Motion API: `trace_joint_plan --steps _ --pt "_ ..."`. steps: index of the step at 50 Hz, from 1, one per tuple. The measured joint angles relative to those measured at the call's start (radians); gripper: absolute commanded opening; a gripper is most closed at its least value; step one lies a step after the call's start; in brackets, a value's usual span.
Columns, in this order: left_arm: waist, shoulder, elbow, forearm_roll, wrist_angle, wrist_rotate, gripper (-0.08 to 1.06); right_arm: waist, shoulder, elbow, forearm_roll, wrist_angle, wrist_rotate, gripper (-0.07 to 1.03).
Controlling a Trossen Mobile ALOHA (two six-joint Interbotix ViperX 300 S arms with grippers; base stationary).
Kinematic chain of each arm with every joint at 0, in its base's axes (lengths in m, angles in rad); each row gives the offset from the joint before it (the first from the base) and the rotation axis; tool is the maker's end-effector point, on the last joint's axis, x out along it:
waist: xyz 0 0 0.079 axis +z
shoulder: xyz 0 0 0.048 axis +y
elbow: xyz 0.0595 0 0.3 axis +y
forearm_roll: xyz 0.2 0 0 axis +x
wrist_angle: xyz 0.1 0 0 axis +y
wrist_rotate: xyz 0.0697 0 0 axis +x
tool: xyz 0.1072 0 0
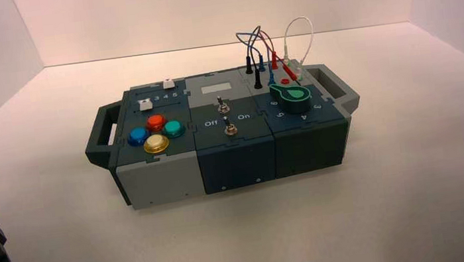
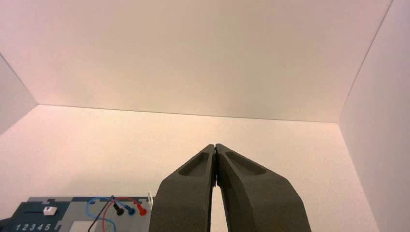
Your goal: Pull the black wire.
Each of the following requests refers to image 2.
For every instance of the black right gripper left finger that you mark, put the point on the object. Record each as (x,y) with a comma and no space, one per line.
(185,205)

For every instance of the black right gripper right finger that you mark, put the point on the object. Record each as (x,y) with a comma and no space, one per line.
(256,205)

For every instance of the grey display panel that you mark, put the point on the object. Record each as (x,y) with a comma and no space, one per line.
(80,227)

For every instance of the blue grey task box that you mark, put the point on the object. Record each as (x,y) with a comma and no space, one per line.
(77,207)

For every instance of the white slider knob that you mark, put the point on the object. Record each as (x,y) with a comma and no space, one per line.
(49,210)

